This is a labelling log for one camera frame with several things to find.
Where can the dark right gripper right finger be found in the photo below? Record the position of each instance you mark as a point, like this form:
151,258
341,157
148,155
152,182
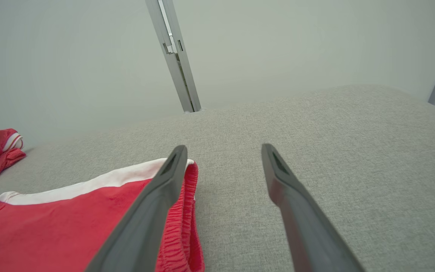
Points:
308,226

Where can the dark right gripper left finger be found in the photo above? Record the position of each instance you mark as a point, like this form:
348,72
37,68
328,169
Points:
145,219

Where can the red shorts with white stripe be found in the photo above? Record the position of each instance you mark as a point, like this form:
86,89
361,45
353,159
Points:
51,230

